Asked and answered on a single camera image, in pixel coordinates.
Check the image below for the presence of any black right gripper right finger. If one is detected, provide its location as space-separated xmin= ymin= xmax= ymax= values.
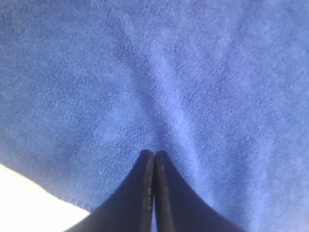
xmin=153 ymin=150 xmax=244 ymax=232

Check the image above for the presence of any blue towel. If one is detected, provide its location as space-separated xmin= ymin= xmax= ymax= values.
xmin=0 ymin=0 xmax=309 ymax=232

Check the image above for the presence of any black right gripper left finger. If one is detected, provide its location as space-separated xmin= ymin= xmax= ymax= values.
xmin=67 ymin=150 xmax=155 ymax=232

